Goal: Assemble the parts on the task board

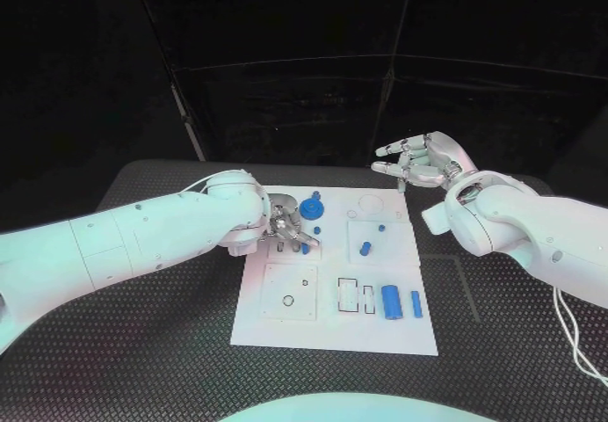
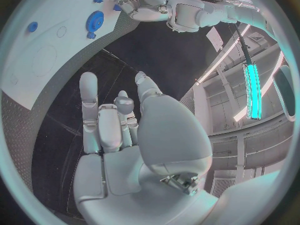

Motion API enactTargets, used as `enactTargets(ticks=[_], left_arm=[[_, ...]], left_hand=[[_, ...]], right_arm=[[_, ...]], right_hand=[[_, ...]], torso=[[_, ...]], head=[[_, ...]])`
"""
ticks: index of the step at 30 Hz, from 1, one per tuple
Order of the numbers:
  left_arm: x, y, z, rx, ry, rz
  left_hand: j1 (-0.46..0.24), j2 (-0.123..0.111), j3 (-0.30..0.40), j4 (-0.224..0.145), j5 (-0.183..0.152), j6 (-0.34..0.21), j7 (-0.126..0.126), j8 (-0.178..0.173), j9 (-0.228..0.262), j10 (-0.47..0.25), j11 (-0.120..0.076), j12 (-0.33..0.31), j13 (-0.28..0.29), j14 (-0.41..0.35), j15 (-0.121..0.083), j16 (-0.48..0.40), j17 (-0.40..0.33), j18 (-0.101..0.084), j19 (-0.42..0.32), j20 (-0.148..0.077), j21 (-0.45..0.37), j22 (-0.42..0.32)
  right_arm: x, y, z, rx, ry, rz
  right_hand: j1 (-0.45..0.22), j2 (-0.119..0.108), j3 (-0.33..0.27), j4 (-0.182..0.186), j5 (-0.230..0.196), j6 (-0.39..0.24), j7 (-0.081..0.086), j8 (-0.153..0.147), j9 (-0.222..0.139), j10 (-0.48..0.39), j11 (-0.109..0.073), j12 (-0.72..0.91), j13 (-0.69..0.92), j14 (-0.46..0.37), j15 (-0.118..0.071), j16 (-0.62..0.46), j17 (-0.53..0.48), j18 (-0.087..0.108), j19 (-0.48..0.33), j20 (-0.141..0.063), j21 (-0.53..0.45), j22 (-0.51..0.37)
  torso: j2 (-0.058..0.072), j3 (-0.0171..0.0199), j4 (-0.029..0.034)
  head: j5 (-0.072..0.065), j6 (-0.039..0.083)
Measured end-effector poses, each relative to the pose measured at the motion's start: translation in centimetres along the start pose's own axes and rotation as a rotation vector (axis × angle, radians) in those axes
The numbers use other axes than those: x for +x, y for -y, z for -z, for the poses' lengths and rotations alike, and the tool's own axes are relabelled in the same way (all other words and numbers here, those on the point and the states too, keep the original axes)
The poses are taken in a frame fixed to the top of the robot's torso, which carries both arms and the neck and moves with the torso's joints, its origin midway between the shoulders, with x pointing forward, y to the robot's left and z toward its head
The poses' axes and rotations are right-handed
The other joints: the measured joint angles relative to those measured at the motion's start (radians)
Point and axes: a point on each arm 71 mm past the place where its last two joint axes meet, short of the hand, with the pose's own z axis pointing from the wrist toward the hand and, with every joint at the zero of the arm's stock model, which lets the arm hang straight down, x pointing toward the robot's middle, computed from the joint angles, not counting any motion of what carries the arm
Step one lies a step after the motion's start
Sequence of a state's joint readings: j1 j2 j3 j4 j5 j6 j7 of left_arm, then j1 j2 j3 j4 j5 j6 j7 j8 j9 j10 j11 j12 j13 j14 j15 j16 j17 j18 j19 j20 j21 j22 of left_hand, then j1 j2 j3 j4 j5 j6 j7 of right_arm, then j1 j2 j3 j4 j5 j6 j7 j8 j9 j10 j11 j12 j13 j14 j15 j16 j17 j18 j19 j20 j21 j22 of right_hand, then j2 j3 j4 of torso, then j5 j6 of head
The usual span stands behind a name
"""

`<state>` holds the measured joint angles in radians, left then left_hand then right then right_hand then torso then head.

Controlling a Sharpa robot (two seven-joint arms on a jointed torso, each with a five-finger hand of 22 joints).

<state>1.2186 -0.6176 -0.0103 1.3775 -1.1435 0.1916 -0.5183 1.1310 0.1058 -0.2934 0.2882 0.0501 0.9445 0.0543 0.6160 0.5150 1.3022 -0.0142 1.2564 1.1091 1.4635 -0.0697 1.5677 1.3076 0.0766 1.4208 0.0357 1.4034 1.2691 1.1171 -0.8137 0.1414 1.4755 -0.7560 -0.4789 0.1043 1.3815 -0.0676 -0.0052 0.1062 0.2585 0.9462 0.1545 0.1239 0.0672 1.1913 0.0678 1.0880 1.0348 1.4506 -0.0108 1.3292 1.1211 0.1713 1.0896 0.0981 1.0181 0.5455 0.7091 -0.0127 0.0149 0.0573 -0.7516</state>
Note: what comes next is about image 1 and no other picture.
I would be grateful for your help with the blue gear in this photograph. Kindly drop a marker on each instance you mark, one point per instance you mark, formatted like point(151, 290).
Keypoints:
point(312, 208)

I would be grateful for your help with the blue short cylinder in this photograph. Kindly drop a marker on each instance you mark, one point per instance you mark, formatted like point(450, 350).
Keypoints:
point(365, 248)

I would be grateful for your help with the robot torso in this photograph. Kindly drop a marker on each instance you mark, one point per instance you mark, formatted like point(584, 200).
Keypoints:
point(357, 408)

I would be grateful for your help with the white task board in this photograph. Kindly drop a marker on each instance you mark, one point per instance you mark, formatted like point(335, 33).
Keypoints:
point(332, 273)

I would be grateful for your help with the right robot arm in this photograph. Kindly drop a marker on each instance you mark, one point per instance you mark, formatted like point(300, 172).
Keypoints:
point(518, 224)

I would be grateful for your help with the blue plug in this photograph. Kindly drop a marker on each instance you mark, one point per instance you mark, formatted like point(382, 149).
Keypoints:
point(306, 248)

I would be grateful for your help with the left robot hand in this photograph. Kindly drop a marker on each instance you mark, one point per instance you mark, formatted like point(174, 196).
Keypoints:
point(285, 221)

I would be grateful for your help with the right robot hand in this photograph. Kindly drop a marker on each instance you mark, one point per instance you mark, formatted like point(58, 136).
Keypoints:
point(427, 165)

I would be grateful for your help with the large blue cylinder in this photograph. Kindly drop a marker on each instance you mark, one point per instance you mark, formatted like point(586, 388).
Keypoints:
point(393, 302)

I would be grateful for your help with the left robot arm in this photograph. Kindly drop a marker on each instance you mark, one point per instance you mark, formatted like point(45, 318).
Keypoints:
point(143, 237)

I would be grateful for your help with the thin blue cylinder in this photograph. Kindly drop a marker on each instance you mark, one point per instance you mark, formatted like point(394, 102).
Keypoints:
point(417, 304)

